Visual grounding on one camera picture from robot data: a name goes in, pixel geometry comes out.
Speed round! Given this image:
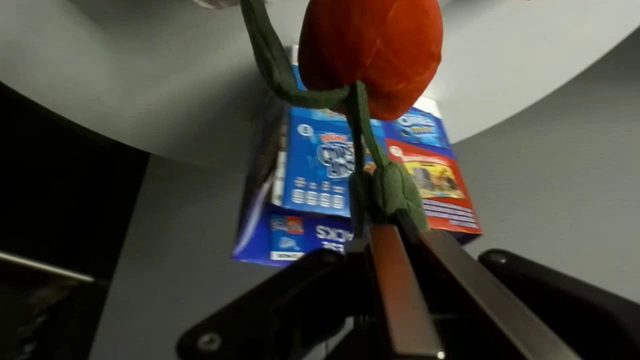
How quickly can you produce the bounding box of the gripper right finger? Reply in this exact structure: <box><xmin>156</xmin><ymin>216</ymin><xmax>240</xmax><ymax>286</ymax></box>
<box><xmin>414</xmin><ymin>228</ymin><xmax>583</xmax><ymax>360</ymax></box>

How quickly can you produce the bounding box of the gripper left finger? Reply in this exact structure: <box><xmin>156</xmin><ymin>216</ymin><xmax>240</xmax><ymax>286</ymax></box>
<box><xmin>366</xmin><ymin>221</ymin><xmax>445</xmax><ymax>360</ymax></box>

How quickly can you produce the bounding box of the red beetroot plush toy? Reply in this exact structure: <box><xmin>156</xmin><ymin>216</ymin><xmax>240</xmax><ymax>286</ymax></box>
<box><xmin>238</xmin><ymin>0</ymin><xmax>445</xmax><ymax>243</ymax></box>

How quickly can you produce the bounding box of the blue snack box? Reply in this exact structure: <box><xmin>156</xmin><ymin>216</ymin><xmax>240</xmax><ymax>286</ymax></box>
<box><xmin>229</xmin><ymin>62</ymin><xmax>483</xmax><ymax>270</ymax></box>

